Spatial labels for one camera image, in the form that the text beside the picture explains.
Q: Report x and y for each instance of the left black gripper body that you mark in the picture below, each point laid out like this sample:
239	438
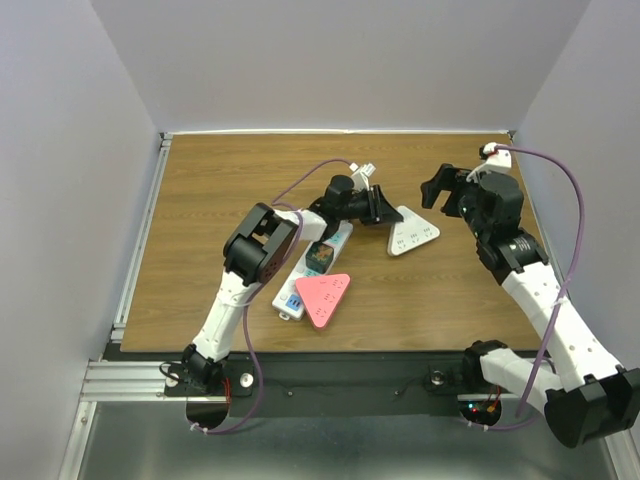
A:
356	207

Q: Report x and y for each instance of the dark green cube adapter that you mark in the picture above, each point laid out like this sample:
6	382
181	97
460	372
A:
319	257

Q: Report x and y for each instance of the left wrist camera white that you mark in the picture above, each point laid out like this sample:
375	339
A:
361	175

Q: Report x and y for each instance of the back aluminium rail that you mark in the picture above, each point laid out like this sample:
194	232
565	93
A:
335	131

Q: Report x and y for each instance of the pink triangular power socket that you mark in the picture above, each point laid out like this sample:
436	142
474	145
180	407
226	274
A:
321	296

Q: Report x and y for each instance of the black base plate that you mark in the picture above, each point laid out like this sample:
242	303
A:
267	403

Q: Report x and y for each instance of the white colourful power strip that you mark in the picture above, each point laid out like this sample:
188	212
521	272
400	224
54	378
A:
287	302

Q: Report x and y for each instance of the white triangular power socket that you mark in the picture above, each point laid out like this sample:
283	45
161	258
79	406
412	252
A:
412	232

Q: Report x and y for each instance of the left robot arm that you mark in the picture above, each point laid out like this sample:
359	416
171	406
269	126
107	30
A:
259	247

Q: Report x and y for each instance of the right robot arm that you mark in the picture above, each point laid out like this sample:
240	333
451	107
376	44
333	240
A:
589	394

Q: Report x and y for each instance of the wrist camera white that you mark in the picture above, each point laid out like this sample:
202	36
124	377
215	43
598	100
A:
361	175
494	158

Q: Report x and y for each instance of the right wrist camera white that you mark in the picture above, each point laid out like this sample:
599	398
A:
494	158

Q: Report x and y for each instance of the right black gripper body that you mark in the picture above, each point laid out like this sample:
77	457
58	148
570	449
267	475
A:
468	199

